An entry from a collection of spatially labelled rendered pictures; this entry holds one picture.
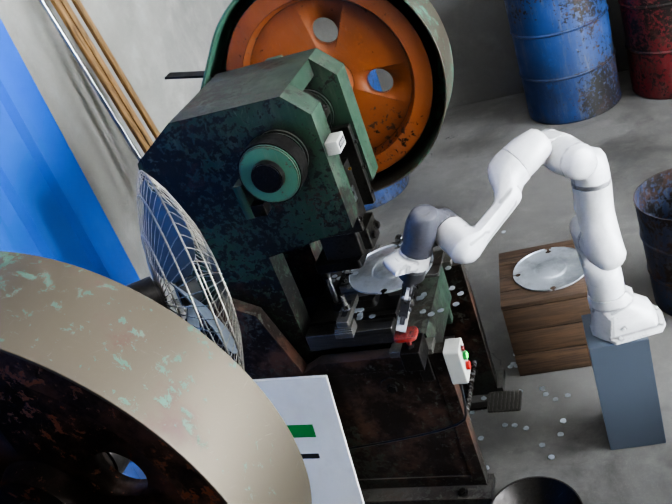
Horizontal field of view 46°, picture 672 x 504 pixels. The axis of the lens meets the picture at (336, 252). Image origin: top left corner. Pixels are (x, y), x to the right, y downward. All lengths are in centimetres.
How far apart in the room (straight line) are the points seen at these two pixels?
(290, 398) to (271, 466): 153
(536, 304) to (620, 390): 51
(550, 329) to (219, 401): 215
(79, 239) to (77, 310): 215
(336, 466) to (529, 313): 92
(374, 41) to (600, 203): 90
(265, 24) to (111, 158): 111
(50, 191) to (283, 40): 107
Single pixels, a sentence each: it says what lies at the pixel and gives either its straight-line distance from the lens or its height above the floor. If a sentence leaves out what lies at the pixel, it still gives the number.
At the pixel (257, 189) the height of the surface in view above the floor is 129.
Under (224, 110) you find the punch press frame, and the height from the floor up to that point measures 150.
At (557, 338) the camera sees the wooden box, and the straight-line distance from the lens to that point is 314.
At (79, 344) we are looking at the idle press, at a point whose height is 164.
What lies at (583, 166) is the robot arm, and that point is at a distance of 222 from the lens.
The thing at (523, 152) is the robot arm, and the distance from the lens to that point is 218.
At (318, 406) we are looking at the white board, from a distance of 266.
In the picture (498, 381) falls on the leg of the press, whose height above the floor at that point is 3.
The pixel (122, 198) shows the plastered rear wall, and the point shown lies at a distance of 356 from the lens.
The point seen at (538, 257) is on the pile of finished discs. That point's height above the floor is 35.
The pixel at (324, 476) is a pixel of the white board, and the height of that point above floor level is 21.
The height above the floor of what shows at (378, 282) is 78.
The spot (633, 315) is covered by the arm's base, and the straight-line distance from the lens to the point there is 260.
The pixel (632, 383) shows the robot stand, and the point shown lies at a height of 28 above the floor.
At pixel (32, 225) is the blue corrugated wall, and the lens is 304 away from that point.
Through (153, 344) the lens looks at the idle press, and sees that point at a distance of 109.
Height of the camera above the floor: 211
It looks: 28 degrees down
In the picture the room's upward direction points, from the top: 21 degrees counter-clockwise
